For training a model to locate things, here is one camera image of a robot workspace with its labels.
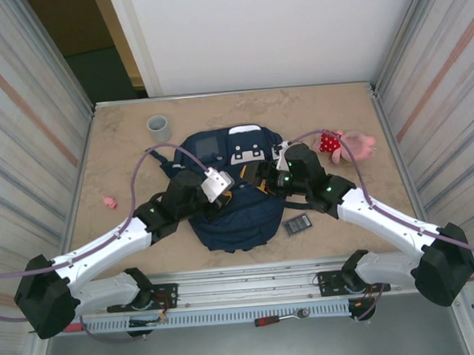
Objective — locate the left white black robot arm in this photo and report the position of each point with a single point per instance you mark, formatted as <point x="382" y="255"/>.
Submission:
<point x="104" y="250"/>

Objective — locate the aluminium rail frame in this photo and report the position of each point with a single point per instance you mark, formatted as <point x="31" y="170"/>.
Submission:
<point x="247" y="283"/>

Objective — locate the grey plastic cup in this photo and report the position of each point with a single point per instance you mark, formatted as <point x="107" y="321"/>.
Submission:
<point x="159" y="128"/>

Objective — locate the navy blue backpack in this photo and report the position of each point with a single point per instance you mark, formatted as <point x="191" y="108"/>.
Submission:
<point x="239" y="221"/>

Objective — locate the clear plastic pen box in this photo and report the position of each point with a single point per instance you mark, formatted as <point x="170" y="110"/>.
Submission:
<point x="298" y="225"/>

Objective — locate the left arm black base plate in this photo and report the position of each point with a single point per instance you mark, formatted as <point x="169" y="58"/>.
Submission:
<point x="165" y="296"/>

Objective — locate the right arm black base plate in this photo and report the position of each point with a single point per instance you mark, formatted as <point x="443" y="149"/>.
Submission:
<point x="330" y="284"/>

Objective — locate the small pink pig figure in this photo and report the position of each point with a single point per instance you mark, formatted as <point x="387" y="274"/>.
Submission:
<point x="110" y="202"/>

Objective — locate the pink plush toy red dress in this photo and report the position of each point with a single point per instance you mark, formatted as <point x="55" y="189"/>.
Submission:
<point x="356" y="146"/>

